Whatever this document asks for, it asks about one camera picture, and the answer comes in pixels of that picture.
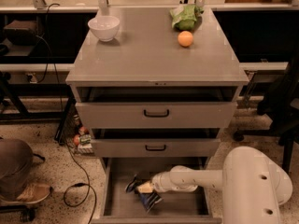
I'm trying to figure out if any dark box on shelf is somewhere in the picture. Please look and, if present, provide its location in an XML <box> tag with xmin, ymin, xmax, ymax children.
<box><xmin>4</xmin><ymin>20</ymin><xmax>38</xmax><ymax>46</ymax></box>

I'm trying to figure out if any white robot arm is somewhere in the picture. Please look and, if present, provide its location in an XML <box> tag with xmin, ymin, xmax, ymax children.
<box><xmin>137</xmin><ymin>147</ymin><xmax>292</xmax><ymax>224</ymax></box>

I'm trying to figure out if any bottom grey open drawer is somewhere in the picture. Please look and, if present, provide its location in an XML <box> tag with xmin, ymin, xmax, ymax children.
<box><xmin>93</xmin><ymin>157</ymin><xmax>221</xmax><ymax>224</ymax></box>

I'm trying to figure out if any orange fruit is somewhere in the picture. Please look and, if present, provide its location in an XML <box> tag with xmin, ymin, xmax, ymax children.
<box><xmin>178</xmin><ymin>31</ymin><xmax>193</xmax><ymax>48</ymax></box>

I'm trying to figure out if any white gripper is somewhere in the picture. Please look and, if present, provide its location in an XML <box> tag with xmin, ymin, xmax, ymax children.
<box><xmin>136</xmin><ymin>172</ymin><xmax>175</xmax><ymax>194</ymax></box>

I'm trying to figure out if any top grey drawer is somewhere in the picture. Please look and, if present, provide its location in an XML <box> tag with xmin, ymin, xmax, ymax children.
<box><xmin>76</xmin><ymin>102</ymin><xmax>236</xmax><ymax>129</ymax></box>

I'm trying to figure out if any wire basket with items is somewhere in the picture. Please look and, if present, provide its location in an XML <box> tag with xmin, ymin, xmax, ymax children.
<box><xmin>61</xmin><ymin>105</ymin><xmax>93</xmax><ymax>155</ymax></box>

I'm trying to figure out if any blue chip bag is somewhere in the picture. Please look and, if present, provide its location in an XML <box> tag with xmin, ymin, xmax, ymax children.
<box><xmin>125</xmin><ymin>175</ymin><xmax>162</xmax><ymax>213</ymax></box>

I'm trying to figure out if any tan sneaker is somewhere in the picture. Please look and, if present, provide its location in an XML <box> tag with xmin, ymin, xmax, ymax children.
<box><xmin>0</xmin><ymin>182</ymin><xmax>53</xmax><ymax>204</ymax></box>

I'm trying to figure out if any white ceramic bowl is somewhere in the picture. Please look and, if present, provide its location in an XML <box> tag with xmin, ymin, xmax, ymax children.
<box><xmin>88</xmin><ymin>16</ymin><xmax>121</xmax><ymax>42</ymax></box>

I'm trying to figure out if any black office chair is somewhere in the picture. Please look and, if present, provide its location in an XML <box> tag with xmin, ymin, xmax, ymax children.
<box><xmin>233</xmin><ymin>52</ymin><xmax>299</xmax><ymax>173</ymax></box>

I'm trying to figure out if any grey metal drawer cabinet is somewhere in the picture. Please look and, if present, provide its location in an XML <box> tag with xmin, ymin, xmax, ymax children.
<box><xmin>65</xmin><ymin>6</ymin><xmax>250</xmax><ymax>224</ymax></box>

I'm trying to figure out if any middle grey drawer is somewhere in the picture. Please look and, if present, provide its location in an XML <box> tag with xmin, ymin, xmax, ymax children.
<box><xmin>92</xmin><ymin>139</ymin><xmax>220</xmax><ymax>158</ymax></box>

